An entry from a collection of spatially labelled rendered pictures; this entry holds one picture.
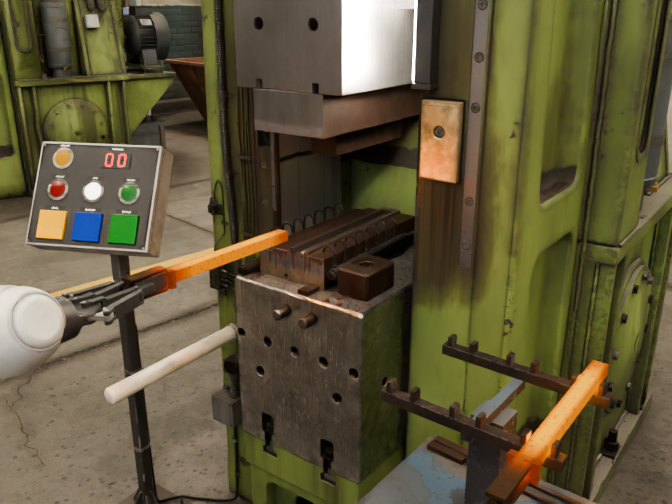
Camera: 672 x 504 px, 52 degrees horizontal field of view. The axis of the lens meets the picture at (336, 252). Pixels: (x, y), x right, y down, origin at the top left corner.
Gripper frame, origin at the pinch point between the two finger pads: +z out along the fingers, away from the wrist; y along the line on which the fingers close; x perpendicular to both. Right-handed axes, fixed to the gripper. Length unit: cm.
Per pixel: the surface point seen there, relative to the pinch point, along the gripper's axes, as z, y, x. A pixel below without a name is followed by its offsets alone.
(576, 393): 28, 71, -12
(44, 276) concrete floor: 129, -269, -109
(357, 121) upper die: 58, 7, 22
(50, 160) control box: 26, -69, 9
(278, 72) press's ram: 45, -5, 33
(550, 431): 15, 71, -11
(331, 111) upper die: 48, 7, 25
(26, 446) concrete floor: 30, -122, -107
